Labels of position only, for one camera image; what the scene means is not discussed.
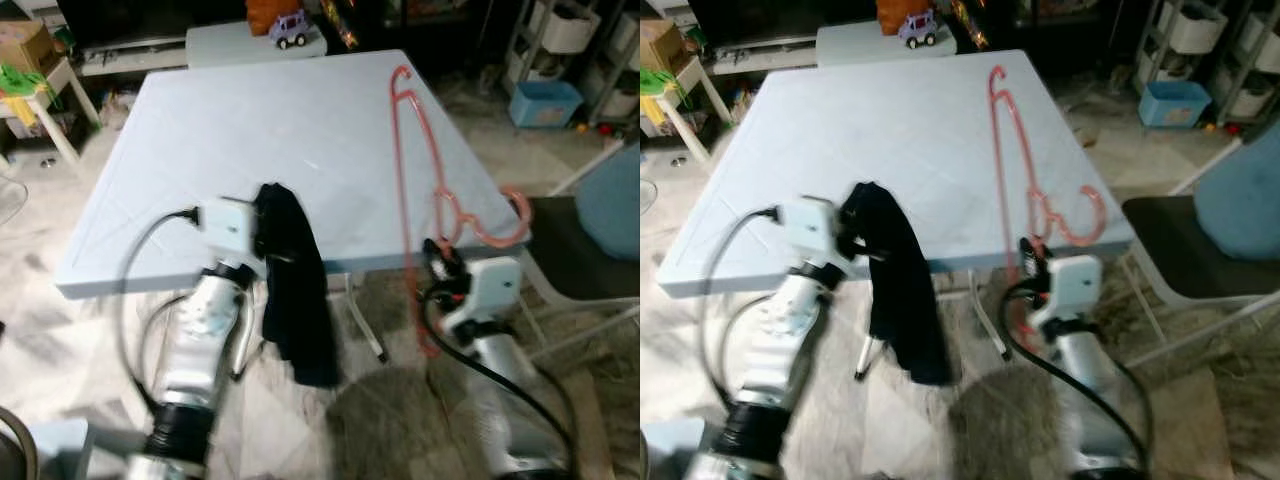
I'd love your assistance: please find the dark navy garment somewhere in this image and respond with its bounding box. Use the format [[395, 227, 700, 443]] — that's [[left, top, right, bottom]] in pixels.
[[838, 181, 953, 387], [252, 182, 341, 389]]

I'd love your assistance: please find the pink plastic clothes hanger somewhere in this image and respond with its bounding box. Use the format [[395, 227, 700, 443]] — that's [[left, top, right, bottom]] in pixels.
[[987, 65, 1109, 356], [388, 65, 534, 358]]

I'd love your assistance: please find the light blue plastic table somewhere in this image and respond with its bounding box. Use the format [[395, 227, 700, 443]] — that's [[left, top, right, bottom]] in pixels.
[[655, 48, 1136, 381], [55, 48, 531, 363]]

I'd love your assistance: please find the grey white folding chair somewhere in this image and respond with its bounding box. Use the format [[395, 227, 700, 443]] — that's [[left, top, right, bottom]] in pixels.
[[1118, 125, 1280, 371], [520, 140, 641, 361]]

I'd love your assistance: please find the light blue cushion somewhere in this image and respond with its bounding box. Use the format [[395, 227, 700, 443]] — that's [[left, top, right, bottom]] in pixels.
[[1195, 125, 1280, 261], [578, 145, 641, 263]]

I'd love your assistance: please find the blue plastic storage box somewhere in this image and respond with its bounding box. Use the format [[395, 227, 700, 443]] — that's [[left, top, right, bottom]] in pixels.
[[1138, 80, 1213, 129], [508, 80, 585, 129]]

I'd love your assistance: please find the small light blue table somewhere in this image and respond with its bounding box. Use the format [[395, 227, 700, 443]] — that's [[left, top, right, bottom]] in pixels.
[[815, 20, 956, 69], [185, 20, 329, 69]]

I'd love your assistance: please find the small white table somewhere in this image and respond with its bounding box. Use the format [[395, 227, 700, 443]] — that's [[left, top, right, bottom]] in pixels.
[[640, 55, 731, 166], [0, 55, 101, 166]]

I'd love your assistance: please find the purple toy car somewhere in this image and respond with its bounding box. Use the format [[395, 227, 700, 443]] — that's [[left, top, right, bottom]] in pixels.
[[268, 10, 311, 49], [898, 10, 941, 49]]

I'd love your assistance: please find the orange toy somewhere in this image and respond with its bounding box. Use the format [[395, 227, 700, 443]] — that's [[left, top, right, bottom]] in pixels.
[[245, 0, 301, 36], [876, 0, 936, 33]]

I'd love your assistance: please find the black television screen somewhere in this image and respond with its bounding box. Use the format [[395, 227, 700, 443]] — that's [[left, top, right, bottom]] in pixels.
[[55, 0, 251, 49], [688, 0, 881, 46]]

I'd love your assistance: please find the white shelf rack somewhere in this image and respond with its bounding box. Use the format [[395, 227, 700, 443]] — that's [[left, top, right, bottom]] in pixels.
[[590, 0, 641, 121], [1215, 0, 1280, 121], [505, 0, 601, 126], [1135, 0, 1231, 126]]

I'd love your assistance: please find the white storage bin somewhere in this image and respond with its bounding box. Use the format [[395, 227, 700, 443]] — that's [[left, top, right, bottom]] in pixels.
[[1165, 2, 1229, 54], [540, 2, 601, 54], [1248, 8, 1280, 63], [1233, 85, 1276, 119], [603, 85, 641, 119]]

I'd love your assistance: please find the brown cardboard box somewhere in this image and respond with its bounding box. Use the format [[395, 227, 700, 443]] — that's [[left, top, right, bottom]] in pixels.
[[0, 20, 61, 76], [640, 18, 691, 73]]

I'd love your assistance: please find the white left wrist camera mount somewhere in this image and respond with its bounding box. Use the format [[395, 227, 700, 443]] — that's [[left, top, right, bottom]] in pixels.
[[195, 197, 259, 263], [775, 196, 843, 263]]

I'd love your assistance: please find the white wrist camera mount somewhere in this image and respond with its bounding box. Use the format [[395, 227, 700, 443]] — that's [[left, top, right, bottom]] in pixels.
[[1040, 255, 1103, 321], [462, 257, 523, 323], [775, 196, 843, 263], [195, 197, 259, 263]]

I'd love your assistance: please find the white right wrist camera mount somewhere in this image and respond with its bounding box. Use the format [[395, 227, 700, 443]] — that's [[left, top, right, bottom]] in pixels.
[[1040, 255, 1103, 321], [462, 257, 523, 323]]

